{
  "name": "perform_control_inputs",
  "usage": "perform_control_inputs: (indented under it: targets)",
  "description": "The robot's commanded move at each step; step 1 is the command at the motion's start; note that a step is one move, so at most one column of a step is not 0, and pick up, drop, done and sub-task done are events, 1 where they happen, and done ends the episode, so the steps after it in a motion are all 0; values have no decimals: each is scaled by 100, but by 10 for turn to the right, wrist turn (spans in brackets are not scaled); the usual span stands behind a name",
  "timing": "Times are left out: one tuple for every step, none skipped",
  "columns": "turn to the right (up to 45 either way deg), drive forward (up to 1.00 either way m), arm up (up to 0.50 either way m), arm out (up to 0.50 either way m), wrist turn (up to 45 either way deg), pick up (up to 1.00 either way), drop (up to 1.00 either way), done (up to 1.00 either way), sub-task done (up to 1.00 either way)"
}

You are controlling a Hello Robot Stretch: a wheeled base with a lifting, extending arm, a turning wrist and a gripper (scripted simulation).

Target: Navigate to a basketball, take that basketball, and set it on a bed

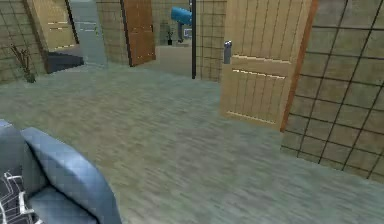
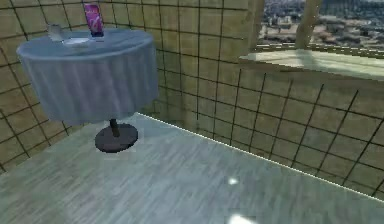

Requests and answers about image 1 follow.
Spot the reddish brown room door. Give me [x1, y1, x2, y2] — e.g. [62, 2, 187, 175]
[119, 0, 157, 68]

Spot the grey door handle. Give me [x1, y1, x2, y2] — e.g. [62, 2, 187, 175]
[223, 40, 233, 65]

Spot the blue-grey armchair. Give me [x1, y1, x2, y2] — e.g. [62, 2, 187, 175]
[0, 119, 123, 224]

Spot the bare twig house plant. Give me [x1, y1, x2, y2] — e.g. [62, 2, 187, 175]
[9, 43, 37, 84]

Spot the black white patterned cushion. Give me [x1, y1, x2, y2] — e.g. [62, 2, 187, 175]
[0, 171, 44, 224]

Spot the blue cylinder lamp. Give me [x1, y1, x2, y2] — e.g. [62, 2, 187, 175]
[170, 6, 193, 44]

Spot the small potted house plant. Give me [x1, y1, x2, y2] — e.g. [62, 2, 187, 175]
[165, 26, 175, 46]

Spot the light wooden room door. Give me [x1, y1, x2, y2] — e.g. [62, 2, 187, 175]
[218, 0, 319, 133]

